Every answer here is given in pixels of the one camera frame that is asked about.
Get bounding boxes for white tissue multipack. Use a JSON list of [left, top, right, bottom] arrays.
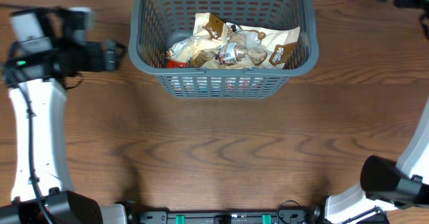
[[157, 76, 265, 92]]

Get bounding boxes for left black cable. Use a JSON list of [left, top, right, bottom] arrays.
[[0, 2, 58, 224]]

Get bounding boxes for orange cookie package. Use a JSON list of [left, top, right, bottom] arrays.
[[164, 58, 189, 68]]

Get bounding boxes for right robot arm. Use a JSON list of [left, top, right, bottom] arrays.
[[312, 0, 428, 223]]

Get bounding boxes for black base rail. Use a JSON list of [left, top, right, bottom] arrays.
[[129, 209, 311, 224]]

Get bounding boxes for beige Pantree snack bag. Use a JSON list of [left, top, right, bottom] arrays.
[[165, 36, 224, 68]]

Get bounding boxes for grey plastic basket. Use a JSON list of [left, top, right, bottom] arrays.
[[129, 0, 319, 99]]

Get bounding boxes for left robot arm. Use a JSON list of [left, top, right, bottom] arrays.
[[1, 7, 127, 224]]

